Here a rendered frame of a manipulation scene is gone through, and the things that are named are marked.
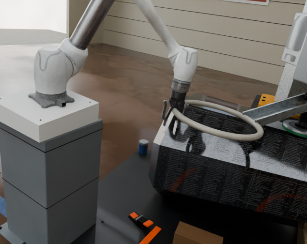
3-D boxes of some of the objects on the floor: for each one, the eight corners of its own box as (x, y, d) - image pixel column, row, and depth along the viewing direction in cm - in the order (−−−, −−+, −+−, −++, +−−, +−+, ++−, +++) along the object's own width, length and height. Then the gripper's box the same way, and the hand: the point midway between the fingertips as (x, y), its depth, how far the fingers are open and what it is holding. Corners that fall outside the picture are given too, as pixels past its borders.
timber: (171, 246, 176) (174, 232, 171) (176, 234, 186) (179, 220, 182) (216, 265, 168) (221, 251, 163) (219, 250, 178) (223, 236, 173)
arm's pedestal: (46, 274, 149) (42, 148, 118) (-5, 230, 171) (-20, 114, 140) (106, 223, 189) (115, 119, 158) (58, 192, 211) (58, 97, 180)
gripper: (163, 89, 129) (153, 133, 138) (197, 95, 132) (186, 138, 140) (161, 85, 136) (152, 127, 145) (194, 91, 139) (183, 132, 147)
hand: (170, 127), depth 141 cm, fingers closed on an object, 4 cm apart
